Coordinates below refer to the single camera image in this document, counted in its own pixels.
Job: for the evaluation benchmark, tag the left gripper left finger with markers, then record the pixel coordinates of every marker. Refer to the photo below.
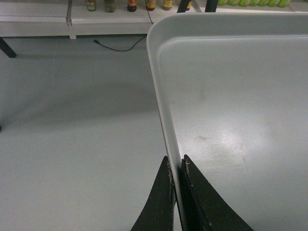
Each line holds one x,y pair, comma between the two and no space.
158,212

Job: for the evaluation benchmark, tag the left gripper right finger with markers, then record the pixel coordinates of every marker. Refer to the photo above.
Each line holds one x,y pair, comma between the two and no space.
202,208

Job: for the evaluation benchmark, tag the grey rectangular serving tray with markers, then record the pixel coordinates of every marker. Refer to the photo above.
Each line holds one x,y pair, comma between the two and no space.
232,91

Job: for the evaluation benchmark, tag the green cap bottles row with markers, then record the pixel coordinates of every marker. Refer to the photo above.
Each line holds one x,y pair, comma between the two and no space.
245,3

